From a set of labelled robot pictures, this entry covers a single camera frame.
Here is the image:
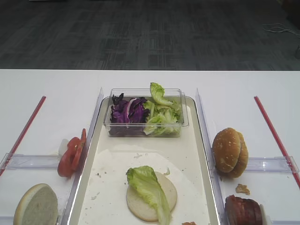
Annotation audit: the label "green lettuce pile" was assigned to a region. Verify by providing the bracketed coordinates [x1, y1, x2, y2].
[143, 82, 182, 136]

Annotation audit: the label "green lettuce leaf on bun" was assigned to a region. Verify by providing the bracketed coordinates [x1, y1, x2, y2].
[126, 165, 171, 225]

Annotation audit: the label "red tomato slices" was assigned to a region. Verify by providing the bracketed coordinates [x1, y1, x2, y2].
[57, 128, 86, 177]

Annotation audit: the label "stack of meat patties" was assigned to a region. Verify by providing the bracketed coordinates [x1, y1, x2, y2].
[225, 195, 263, 225]

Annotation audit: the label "white stopper beside patties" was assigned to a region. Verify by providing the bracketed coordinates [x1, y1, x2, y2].
[259, 204, 272, 225]

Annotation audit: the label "clear plastic salad container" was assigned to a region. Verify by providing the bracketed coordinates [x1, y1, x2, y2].
[103, 89, 189, 137]

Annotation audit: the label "purple cabbage leaves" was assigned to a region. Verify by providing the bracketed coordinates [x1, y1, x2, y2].
[109, 93, 150, 136]

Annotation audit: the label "right clear acrylic divider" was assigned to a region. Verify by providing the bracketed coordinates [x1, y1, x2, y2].
[195, 89, 229, 225]

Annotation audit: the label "clear acrylic divider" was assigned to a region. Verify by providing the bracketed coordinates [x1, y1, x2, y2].
[195, 89, 229, 225]
[57, 87, 104, 225]

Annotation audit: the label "sesame bun tops stack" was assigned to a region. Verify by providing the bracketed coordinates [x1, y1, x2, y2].
[212, 127, 248, 178]

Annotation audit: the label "white onion piece left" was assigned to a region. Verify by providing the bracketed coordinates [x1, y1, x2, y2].
[58, 139, 69, 157]

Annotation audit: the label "bottom bun slice on tray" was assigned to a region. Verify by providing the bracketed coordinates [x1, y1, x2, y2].
[126, 172, 177, 222]

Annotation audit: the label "white metal serving tray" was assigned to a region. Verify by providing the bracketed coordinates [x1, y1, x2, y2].
[70, 97, 219, 225]

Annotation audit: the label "left red tape strip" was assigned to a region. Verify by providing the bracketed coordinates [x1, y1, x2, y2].
[0, 96, 46, 175]

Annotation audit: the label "red tape strip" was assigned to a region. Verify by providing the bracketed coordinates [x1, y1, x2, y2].
[0, 96, 46, 175]
[254, 96, 300, 186]

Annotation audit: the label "orange crumb on tray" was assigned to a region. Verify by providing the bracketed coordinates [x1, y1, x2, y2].
[182, 221, 196, 225]

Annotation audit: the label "brown crumb on table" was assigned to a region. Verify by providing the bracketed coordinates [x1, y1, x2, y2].
[235, 184, 250, 195]

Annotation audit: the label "left clear acrylic divider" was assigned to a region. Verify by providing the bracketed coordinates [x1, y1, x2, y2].
[57, 87, 104, 225]

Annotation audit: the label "white bun half left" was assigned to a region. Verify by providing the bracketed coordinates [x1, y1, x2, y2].
[13, 183, 58, 225]

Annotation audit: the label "left upper clear holder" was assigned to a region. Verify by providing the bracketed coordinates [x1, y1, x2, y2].
[0, 153, 60, 170]

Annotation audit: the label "right red tape strip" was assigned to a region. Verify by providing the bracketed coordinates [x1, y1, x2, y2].
[254, 96, 300, 186]

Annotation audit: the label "white cable on floor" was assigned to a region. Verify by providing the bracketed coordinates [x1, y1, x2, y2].
[262, 22, 300, 38]

